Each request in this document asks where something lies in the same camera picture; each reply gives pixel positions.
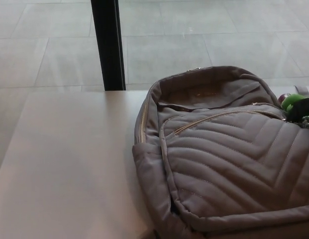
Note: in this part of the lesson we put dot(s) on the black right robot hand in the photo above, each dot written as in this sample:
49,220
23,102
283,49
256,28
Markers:
303,108

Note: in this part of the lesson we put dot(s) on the grey quilted backpack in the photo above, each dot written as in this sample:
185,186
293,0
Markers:
219,159

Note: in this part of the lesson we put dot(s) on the black window frame post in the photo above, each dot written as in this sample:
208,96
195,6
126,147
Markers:
108,49

